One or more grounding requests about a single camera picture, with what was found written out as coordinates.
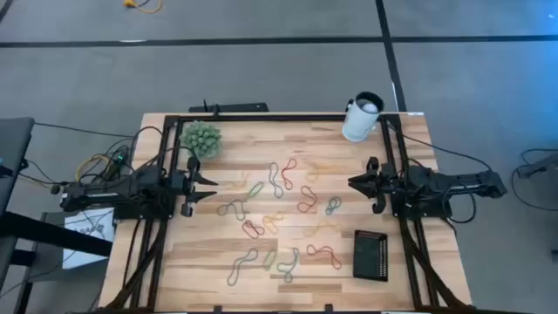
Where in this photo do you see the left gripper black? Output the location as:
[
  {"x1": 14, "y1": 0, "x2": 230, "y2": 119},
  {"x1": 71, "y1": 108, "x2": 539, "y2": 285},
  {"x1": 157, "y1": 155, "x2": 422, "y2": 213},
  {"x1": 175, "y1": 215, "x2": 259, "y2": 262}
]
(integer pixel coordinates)
[{"x1": 169, "y1": 155, "x2": 220, "y2": 218}]

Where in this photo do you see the green artificial plant white pot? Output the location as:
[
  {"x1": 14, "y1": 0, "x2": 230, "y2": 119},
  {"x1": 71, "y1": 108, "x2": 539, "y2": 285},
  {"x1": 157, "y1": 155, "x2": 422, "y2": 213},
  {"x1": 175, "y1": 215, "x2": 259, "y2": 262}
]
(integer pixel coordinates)
[{"x1": 179, "y1": 120, "x2": 223, "y2": 160}]

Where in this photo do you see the grey floor device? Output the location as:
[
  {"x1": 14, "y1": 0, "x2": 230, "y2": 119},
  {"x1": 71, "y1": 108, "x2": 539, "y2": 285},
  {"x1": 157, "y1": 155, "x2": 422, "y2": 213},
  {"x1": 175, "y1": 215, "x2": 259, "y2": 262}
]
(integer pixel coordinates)
[{"x1": 517, "y1": 150, "x2": 558, "y2": 179}]

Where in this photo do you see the black perforated bin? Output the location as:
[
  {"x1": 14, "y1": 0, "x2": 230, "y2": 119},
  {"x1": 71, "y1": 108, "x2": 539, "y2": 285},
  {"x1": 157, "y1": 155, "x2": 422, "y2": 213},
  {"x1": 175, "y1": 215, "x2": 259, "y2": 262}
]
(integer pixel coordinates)
[{"x1": 351, "y1": 229, "x2": 390, "y2": 283}]

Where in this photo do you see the black desk beam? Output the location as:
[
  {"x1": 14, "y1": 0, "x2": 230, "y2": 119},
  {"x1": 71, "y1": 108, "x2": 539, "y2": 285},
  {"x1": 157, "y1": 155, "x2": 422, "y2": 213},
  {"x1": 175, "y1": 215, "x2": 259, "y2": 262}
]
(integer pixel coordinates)
[{"x1": 0, "y1": 210, "x2": 114, "y2": 258}]

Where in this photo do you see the yellow rubber band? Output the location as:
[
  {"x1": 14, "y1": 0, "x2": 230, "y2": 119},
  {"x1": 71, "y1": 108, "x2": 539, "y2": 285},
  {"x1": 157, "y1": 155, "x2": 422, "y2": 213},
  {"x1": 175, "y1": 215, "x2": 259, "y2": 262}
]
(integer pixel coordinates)
[
  {"x1": 262, "y1": 211, "x2": 285, "y2": 236},
  {"x1": 303, "y1": 220, "x2": 341, "y2": 239},
  {"x1": 304, "y1": 160, "x2": 345, "y2": 183}
]

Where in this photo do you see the black controller box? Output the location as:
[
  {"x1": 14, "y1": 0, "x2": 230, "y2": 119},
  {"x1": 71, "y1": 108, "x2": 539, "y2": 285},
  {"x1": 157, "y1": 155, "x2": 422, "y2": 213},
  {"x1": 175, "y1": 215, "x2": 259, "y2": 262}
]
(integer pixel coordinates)
[{"x1": 111, "y1": 150, "x2": 132, "y2": 167}]

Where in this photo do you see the long grey rubber band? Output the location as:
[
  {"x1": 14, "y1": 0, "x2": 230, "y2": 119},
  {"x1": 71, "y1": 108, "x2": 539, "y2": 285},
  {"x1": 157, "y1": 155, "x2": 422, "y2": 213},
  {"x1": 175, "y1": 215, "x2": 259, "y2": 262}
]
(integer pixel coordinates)
[
  {"x1": 226, "y1": 247, "x2": 259, "y2": 287},
  {"x1": 268, "y1": 161, "x2": 284, "y2": 200}
]

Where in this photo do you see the grey-green rubber band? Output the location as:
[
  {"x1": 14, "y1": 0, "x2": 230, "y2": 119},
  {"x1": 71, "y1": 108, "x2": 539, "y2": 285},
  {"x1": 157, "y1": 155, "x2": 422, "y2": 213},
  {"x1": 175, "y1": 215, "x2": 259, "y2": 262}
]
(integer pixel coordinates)
[{"x1": 216, "y1": 198, "x2": 248, "y2": 222}]

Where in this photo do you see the black floor cable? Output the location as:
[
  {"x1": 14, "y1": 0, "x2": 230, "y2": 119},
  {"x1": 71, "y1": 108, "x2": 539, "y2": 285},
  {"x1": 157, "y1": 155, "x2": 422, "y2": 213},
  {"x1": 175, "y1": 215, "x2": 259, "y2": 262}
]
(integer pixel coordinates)
[{"x1": 510, "y1": 147, "x2": 558, "y2": 213}]

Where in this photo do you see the white cylindrical cup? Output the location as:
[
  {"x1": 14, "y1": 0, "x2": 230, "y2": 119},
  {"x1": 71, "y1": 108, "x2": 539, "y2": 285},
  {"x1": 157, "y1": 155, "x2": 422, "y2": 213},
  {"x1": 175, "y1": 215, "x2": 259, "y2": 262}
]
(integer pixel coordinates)
[{"x1": 341, "y1": 91, "x2": 385, "y2": 144}]

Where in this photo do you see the yellow cable bundle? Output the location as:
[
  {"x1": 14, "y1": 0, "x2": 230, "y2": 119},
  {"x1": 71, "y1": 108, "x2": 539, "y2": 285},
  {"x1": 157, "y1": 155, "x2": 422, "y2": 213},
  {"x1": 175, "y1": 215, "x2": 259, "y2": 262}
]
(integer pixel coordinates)
[{"x1": 76, "y1": 153, "x2": 112, "y2": 182}]

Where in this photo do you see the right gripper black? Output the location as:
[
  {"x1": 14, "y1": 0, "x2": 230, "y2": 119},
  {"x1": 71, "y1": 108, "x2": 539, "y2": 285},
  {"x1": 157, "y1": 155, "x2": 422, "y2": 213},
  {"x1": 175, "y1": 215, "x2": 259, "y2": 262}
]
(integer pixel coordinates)
[{"x1": 347, "y1": 155, "x2": 394, "y2": 215}]

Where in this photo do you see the black aluminium table frame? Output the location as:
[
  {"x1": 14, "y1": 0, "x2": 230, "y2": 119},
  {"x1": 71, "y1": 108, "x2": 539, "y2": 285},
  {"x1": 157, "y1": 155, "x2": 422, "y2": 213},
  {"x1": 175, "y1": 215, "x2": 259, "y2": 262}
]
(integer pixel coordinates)
[{"x1": 102, "y1": 113, "x2": 474, "y2": 314}]

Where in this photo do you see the white paper sign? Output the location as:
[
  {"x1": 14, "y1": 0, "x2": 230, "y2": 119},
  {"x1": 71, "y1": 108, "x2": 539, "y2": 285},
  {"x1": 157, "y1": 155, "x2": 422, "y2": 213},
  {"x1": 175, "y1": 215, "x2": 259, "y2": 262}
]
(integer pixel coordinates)
[{"x1": 62, "y1": 207, "x2": 116, "y2": 270}]

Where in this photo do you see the teal figure-eight rubber band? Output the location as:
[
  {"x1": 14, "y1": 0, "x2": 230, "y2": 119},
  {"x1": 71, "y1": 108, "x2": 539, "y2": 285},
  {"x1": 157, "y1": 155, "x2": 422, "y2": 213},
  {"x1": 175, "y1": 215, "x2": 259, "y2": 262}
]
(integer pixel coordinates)
[{"x1": 324, "y1": 195, "x2": 343, "y2": 216}]

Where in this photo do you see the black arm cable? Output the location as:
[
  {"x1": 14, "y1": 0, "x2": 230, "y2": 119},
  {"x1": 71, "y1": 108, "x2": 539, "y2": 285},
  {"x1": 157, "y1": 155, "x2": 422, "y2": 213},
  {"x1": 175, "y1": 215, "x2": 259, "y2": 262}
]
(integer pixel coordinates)
[
  {"x1": 383, "y1": 121, "x2": 493, "y2": 174},
  {"x1": 130, "y1": 125, "x2": 195, "y2": 175}
]

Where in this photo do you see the grey desk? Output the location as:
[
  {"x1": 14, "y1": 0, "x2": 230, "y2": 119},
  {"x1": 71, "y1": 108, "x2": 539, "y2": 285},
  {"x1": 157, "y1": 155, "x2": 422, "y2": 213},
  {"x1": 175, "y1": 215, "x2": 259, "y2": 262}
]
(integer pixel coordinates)
[{"x1": 0, "y1": 116, "x2": 36, "y2": 289}]

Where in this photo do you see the yellow floor cable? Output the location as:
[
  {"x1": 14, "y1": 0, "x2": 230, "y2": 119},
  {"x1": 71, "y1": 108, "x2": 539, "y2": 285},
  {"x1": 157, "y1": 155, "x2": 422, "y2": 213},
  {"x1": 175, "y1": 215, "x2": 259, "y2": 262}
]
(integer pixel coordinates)
[{"x1": 123, "y1": 0, "x2": 163, "y2": 14}]

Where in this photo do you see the orange rubber band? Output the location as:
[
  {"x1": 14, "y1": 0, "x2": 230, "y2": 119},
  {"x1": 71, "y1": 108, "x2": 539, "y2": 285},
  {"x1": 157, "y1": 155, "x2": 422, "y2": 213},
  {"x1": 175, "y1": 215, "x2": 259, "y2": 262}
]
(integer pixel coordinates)
[{"x1": 225, "y1": 168, "x2": 253, "y2": 191}]

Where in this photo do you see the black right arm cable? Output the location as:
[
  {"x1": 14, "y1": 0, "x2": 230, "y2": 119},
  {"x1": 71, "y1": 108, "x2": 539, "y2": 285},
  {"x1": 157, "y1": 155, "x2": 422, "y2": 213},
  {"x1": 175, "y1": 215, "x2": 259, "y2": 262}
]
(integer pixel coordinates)
[{"x1": 383, "y1": 121, "x2": 493, "y2": 174}]

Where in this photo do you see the teal-grey rubber band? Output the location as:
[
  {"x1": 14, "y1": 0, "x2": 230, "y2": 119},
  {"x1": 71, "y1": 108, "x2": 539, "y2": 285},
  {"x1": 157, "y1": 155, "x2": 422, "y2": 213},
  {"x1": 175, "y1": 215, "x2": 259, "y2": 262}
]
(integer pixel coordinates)
[{"x1": 276, "y1": 247, "x2": 301, "y2": 283}]

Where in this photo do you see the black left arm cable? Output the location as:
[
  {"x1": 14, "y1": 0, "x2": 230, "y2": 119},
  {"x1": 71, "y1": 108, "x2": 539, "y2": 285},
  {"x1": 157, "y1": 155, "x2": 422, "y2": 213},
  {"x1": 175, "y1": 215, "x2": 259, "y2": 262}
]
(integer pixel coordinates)
[{"x1": 130, "y1": 125, "x2": 195, "y2": 175}]

